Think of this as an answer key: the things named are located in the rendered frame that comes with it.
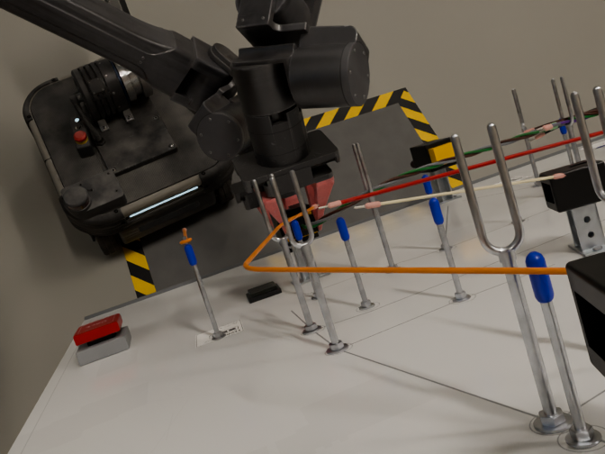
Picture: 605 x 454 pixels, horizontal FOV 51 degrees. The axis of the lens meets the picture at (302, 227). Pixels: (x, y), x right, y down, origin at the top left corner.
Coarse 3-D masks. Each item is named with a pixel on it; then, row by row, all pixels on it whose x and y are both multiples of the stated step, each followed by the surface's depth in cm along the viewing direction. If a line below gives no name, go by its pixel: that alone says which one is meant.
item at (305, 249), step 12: (276, 192) 47; (300, 192) 47; (300, 204) 47; (288, 228) 47; (312, 240) 48; (312, 264) 48; (312, 276) 48; (324, 300) 48; (324, 312) 48; (336, 336) 48; (336, 348) 48
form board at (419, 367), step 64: (320, 256) 90; (384, 256) 76; (576, 256) 53; (128, 320) 88; (192, 320) 75; (256, 320) 66; (320, 320) 58; (384, 320) 52; (448, 320) 47; (512, 320) 43; (576, 320) 40; (64, 384) 64; (128, 384) 57; (192, 384) 52; (256, 384) 47; (320, 384) 43; (384, 384) 40; (448, 384) 37; (512, 384) 34; (576, 384) 32; (64, 448) 46; (128, 448) 43; (192, 448) 39; (256, 448) 37; (320, 448) 34; (384, 448) 32; (448, 448) 30; (512, 448) 29
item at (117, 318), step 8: (104, 320) 73; (112, 320) 72; (120, 320) 73; (80, 328) 73; (88, 328) 71; (96, 328) 70; (104, 328) 70; (112, 328) 70; (120, 328) 71; (80, 336) 70; (88, 336) 70; (96, 336) 70; (104, 336) 71; (112, 336) 71; (80, 344) 70; (88, 344) 71
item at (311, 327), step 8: (272, 176) 54; (256, 184) 54; (256, 192) 54; (264, 208) 54; (264, 216) 54; (280, 240) 54; (288, 248) 55; (288, 256) 55; (288, 264) 55; (296, 272) 55; (296, 280) 55; (296, 288) 55; (304, 304) 55; (304, 312) 55; (304, 328) 56; (312, 328) 55; (320, 328) 55
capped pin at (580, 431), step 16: (528, 256) 26; (544, 288) 26; (544, 304) 26; (560, 336) 27; (560, 352) 27; (560, 368) 27; (576, 400) 27; (576, 416) 27; (576, 432) 27; (592, 432) 27; (576, 448) 27
